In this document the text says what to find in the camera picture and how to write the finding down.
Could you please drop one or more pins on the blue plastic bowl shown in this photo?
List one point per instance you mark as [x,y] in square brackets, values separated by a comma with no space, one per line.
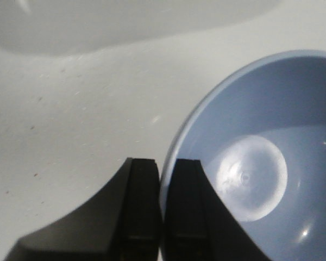
[260,136]

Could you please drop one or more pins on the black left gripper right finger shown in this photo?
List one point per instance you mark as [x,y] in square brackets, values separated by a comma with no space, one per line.
[197,225]

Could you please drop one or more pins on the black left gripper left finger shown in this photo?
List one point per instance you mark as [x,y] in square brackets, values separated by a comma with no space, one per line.
[120,222]

